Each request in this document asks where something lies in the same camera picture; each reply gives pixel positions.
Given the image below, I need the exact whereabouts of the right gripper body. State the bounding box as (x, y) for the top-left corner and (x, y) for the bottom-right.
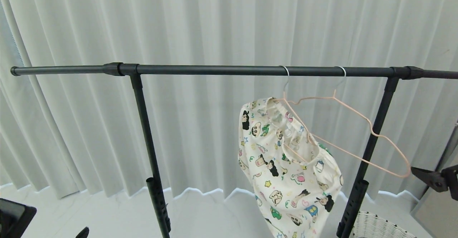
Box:
(442, 164), (458, 201)

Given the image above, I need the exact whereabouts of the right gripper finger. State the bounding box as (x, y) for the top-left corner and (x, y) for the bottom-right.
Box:
(410, 166), (448, 193)

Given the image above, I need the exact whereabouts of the cream printed garment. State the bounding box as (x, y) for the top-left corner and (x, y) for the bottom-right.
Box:
(238, 97), (344, 238)

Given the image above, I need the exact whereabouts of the pink clothes hanger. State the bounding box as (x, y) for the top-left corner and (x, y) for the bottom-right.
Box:
(286, 66), (411, 179)
(273, 66), (320, 164)

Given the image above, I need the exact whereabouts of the white laundry basket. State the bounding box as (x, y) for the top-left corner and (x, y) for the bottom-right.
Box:
(352, 211), (418, 238)

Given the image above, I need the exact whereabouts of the black clothes rack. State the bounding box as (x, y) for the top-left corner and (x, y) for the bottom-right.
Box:
(10, 62), (458, 238)

